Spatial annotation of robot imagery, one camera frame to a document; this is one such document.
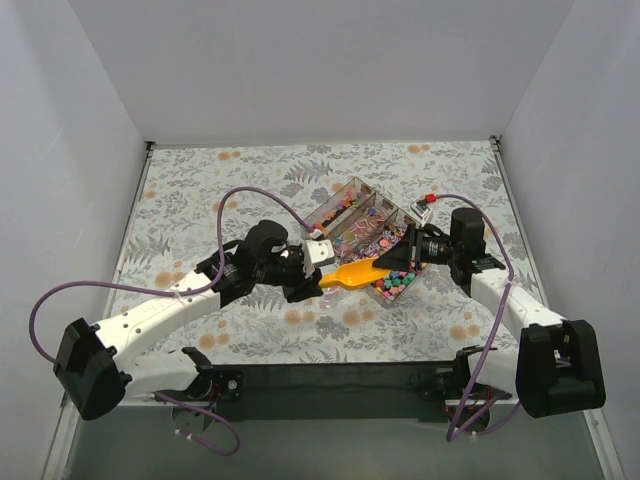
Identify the clear compartment candy box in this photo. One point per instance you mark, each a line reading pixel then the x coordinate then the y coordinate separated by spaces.
pixel 360 221

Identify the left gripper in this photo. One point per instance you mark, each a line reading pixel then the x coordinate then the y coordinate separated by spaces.
pixel 304 283

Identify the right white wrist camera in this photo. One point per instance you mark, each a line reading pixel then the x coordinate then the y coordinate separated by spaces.
pixel 422 211

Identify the clear plastic jar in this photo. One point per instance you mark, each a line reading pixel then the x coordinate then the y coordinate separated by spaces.
pixel 331 297

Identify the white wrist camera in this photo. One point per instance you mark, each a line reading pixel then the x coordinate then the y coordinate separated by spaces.
pixel 316 254
pixel 422 211

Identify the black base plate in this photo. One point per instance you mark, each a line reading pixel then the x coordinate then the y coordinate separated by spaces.
pixel 328 391

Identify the yellow plastic scoop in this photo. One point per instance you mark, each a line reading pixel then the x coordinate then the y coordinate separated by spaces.
pixel 354 275

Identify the aluminium frame rail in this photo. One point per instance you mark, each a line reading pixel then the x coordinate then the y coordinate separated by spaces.
pixel 334 421

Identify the floral patterned table mat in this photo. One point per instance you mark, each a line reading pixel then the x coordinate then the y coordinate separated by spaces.
pixel 192 197

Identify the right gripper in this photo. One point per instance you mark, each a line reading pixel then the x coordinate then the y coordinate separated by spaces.
pixel 409 250

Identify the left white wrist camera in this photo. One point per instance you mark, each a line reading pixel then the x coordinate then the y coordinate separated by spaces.
pixel 316 254

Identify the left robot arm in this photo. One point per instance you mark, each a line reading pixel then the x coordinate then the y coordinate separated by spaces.
pixel 99 365

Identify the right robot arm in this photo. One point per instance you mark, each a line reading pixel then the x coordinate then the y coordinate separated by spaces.
pixel 556 368

